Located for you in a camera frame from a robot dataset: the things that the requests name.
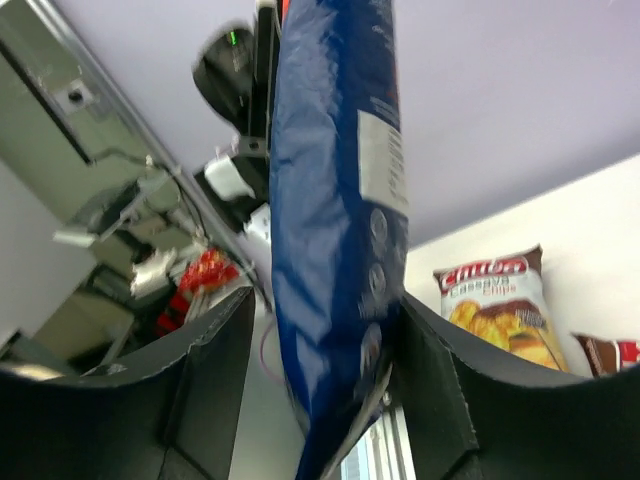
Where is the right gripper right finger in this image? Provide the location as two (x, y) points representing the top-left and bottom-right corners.
(392, 296), (639, 479)

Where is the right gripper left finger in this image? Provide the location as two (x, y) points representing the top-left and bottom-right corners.
(1, 287), (255, 479)

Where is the Chuba cassava chips bag front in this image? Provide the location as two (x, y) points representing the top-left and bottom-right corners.
(572, 333), (640, 378)

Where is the chuba cassava chips bag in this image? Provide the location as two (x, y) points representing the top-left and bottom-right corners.
(572, 333), (640, 378)
(433, 245), (569, 372)

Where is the blue Burts chilli bag back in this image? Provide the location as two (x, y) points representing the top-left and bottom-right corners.
(269, 1), (409, 479)

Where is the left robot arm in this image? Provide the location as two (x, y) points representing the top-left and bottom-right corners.
(192, 1), (288, 233)

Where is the Chuba cassava chips bag upright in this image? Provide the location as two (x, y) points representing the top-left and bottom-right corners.
(433, 245), (569, 372)

